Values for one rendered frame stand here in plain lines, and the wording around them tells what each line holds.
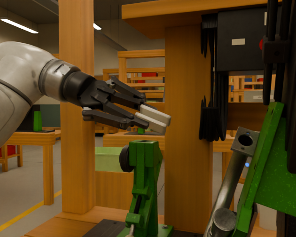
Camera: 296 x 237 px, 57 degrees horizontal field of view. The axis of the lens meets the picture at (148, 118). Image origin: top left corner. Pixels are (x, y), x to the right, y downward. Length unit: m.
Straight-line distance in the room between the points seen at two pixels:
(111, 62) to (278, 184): 10.87
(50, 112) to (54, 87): 11.67
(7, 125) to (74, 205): 0.50
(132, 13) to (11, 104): 0.39
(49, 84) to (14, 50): 0.12
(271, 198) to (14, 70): 0.55
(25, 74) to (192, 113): 0.46
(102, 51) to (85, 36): 10.42
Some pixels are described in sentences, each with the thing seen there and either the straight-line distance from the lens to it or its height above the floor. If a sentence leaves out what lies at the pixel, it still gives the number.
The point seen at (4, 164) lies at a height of 0.14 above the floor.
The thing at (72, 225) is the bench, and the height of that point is 0.88.
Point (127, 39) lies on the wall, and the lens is 11.19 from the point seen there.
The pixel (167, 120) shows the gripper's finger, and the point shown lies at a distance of 0.57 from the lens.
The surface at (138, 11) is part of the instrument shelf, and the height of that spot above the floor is 1.52.
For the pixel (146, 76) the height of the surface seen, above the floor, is 2.03.
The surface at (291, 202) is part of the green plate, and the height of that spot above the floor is 1.12.
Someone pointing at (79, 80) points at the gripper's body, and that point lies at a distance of 0.61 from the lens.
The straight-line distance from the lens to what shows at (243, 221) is 0.46.
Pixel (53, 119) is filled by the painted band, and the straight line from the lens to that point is 12.23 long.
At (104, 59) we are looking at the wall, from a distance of 11.34.
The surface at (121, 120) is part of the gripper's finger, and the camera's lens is 0.56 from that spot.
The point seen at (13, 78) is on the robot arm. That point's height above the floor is 1.32.
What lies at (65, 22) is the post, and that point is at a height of 1.55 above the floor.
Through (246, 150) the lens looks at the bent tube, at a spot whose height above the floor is 1.19.
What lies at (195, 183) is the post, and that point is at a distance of 0.86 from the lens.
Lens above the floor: 1.27
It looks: 3 degrees down
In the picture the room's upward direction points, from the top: straight up
